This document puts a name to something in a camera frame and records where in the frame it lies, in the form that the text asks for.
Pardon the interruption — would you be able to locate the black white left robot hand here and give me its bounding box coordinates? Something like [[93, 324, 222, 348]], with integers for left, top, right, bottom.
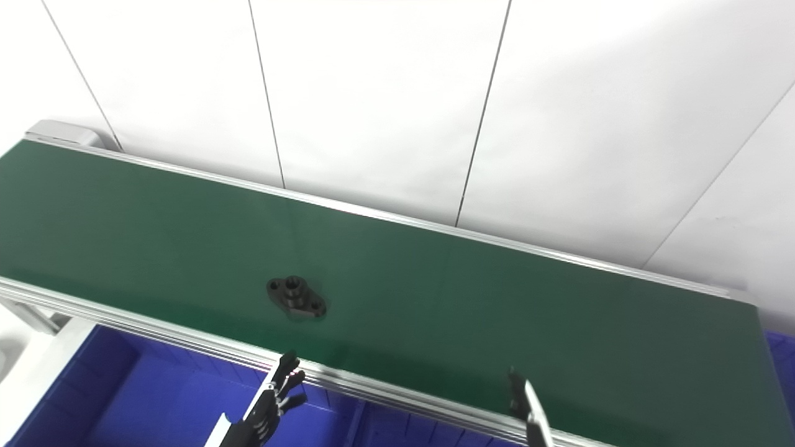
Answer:
[[204, 351, 307, 447]]

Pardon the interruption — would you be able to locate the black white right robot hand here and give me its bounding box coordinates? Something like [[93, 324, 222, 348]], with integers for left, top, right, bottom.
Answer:
[[508, 368, 555, 447]]

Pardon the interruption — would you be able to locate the black metal flange part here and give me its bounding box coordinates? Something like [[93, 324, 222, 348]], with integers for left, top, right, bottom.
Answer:
[[266, 276, 328, 322]]

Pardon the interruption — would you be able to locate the blue plastic bin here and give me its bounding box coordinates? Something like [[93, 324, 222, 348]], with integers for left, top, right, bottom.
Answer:
[[348, 400, 529, 447], [3, 324, 367, 447], [764, 331, 795, 429]]

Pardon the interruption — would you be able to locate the green conveyor belt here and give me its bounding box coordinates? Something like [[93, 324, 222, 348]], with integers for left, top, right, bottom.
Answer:
[[0, 140, 795, 447], [0, 120, 795, 447]]

